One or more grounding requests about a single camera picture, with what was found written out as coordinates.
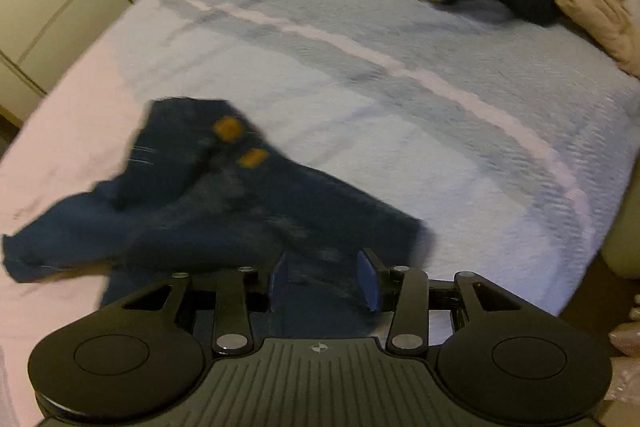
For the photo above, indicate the cream upholstered furniture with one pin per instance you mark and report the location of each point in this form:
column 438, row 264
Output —
column 622, row 237

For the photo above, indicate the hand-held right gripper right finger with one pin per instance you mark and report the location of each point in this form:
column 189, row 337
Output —
column 367, row 282

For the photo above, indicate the pink and grey blanket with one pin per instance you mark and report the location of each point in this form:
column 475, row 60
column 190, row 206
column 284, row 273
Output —
column 380, row 97

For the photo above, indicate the dark blue jeans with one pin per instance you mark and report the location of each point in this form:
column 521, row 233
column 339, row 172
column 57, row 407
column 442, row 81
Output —
column 200, row 212

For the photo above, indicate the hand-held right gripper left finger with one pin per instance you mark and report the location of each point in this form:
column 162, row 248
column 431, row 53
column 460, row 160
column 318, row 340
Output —
column 279, row 287

